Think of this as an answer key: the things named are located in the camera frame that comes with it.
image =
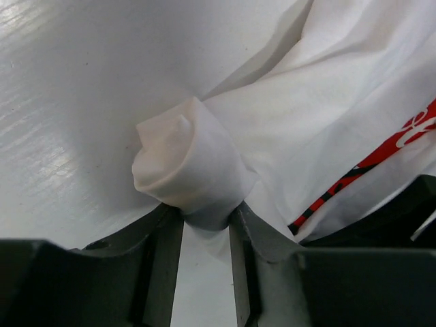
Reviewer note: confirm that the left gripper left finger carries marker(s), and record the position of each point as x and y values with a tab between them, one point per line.
128	278

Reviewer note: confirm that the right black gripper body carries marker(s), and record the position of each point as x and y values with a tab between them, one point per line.
393	224

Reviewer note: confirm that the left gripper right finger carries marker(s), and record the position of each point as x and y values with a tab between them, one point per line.
267	285

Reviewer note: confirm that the white printed t-shirt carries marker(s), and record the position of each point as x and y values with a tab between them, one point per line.
341	125

